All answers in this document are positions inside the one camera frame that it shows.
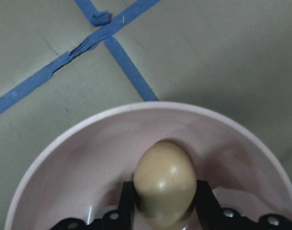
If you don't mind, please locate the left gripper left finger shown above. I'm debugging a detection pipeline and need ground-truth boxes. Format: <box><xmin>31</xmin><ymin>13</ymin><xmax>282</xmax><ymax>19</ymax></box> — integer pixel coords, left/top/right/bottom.
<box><xmin>52</xmin><ymin>181</ymin><xmax>135</xmax><ymax>230</ymax></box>

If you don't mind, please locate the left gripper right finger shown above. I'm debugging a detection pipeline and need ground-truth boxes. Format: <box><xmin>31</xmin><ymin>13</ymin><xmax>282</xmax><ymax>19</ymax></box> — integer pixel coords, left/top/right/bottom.
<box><xmin>195</xmin><ymin>180</ymin><xmax>292</xmax><ymax>230</ymax></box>

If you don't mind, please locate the brown egg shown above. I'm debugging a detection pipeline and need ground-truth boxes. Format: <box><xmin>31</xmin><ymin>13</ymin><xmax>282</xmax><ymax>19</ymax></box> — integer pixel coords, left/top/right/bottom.
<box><xmin>133</xmin><ymin>141</ymin><xmax>197</xmax><ymax>230</ymax></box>

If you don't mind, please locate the pink bowl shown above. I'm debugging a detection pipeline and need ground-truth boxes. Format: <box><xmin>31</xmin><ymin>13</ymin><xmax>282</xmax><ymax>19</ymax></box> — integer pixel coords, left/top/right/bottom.
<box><xmin>5</xmin><ymin>102</ymin><xmax>292</xmax><ymax>230</ymax></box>

